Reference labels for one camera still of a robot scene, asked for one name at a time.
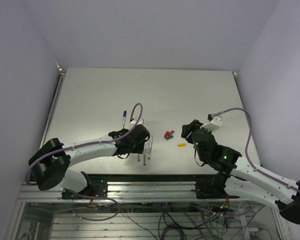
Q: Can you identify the blue pen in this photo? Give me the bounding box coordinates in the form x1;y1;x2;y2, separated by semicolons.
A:
121;116;126;129

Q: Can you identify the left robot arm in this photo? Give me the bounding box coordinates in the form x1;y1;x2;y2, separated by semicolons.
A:
26;124;150;199

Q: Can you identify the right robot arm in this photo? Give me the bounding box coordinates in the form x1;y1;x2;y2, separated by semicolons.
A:
181;117;300;225

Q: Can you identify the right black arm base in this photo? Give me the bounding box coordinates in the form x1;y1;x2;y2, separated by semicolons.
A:
191;172;230;200

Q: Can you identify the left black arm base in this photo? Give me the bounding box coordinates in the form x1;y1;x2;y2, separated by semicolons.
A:
60;170;108;200

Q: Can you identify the green pen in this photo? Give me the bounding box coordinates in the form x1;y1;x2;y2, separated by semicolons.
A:
143;146;147;166

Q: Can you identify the yellow pen cap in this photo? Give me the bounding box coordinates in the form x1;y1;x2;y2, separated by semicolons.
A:
177;142;187;147

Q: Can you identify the yellow pen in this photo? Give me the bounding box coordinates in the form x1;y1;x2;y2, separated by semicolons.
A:
145;139;150;155

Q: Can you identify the green pen cap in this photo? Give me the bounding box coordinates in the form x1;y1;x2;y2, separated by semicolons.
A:
165;135;174;140

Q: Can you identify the red pen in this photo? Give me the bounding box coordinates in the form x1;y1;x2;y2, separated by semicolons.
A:
147;135;154;160

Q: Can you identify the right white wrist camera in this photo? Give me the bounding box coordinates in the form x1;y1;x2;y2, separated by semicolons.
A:
200;116;223;132

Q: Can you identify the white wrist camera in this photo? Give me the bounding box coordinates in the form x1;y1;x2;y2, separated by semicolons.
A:
200;116;223;132
129;118;144;126

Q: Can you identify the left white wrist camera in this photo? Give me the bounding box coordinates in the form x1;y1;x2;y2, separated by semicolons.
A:
129;118;144;126

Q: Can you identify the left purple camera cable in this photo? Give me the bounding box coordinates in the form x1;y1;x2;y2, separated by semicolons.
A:
24;102;144;185

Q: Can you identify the purple camera cable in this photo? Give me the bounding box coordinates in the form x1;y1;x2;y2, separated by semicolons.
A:
208;107;300;201
24;102;144;185

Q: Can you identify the aluminium frame rail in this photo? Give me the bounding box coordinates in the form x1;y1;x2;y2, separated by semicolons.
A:
17;181;226;204

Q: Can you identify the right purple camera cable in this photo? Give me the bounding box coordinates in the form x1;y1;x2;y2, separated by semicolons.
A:
208;107;300;201

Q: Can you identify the floor cable bundle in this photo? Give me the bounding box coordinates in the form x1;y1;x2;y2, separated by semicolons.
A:
72;197;266;240

